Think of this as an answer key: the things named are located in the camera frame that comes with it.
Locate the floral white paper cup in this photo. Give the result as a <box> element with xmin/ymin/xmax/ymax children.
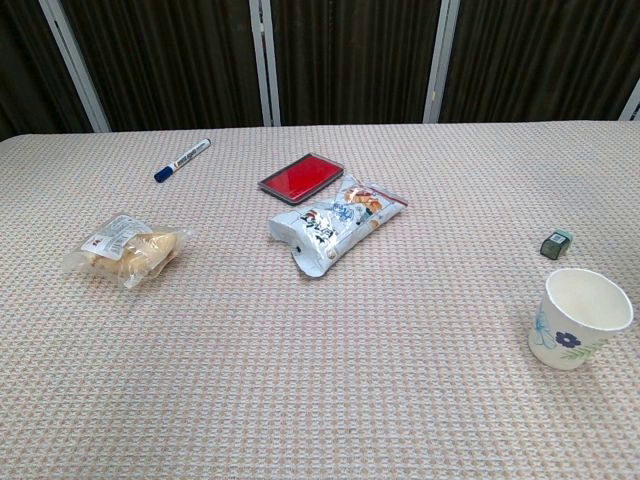
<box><xmin>527</xmin><ymin>268</ymin><xmax>635</xmax><ymax>371</ymax></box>

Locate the white partition frame post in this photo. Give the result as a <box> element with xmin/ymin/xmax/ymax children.
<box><xmin>422</xmin><ymin>0</ymin><xmax>460</xmax><ymax>125</ymax></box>
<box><xmin>248</xmin><ymin>0</ymin><xmax>282</xmax><ymax>127</ymax></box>
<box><xmin>618</xmin><ymin>79</ymin><xmax>640</xmax><ymax>122</ymax></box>
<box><xmin>38</xmin><ymin>0</ymin><xmax>111</xmax><ymax>134</ymax></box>

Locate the blue capped whiteboard marker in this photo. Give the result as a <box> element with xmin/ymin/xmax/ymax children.
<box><xmin>153</xmin><ymin>138</ymin><xmax>212</xmax><ymax>184</ymax></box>

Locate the dark curtain panel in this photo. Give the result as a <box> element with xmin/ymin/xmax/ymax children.
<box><xmin>0</xmin><ymin>0</ymin><xmax>96</xmax><ymax>143</ymax></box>
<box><xmin>59</xmin><ymin>0</ymin><xmax>266</xmax><ymax>134</ymax></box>
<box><xmin>439</xmin><ymin>0</ymin><xmax>640</xmax><ymax>124</ymax></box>
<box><xmin>269</xmin><ymin>0</ymin><xmax>444</xmax><ymax>127</ymax></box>

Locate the white printed snack bag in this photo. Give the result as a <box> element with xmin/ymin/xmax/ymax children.
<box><xmin>267</xmin><ymin>173</ymin><xmax>409</xmax><ymax>279</ymax></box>

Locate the clear packaged bread roll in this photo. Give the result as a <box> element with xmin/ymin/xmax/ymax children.
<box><xmin>63</xmin><ymin>213</ymin><xmax>194</xmax><ymax>290</ymax></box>

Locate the beige woven tablecloth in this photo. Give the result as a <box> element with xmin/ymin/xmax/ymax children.
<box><xmin>0</xmin><ymin>117</ymin><xmax>640</xmax><ymax>480</ymax></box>

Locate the red ink stamp pad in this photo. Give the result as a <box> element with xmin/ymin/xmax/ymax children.
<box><xmin>257</xmin><ymin>153</ymin><xmax>345</xmax><ymax>207</ymax></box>

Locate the small green box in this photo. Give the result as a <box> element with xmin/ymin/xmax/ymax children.
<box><xmin>540</xmin><ymin>229</ymin><xmax>572</xmax><ymax>261</ymax></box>

